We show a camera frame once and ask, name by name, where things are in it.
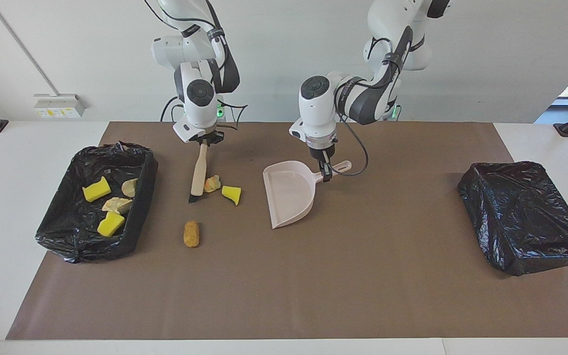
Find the beige hand brush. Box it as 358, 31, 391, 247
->
188, 141, 211, 204

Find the black bag lined bin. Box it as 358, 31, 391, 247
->
458, 161, 568, 277
35, 142, 159, 264

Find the yellow sponge piece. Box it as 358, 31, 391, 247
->
97, 211, 126, 238
221, 185, 242, 206
82, 176, 112, 203

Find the beige plastic dustpan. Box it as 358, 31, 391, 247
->
263, 160, 353, 230

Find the pale ridged bread piece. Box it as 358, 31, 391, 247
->
102, 197, 133, 215

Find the black right base cable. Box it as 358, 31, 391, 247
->
160, 96, 180, 122

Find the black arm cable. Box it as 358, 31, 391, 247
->
331, 116, 369, 177
143, 0, 249, 132

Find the brown bread roll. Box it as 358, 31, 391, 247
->
183, 220, 200, 248

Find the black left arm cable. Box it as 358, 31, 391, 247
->
331, 116, 369, 177

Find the white wall socket box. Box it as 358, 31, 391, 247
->
34, 94, 87, 119

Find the brown paper table mat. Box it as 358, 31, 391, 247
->
5, 122, 568, 341

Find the white wall cable conduit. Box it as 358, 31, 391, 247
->
0, 0, 62, 97

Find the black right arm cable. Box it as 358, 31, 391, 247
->
143, 0, 249, 132

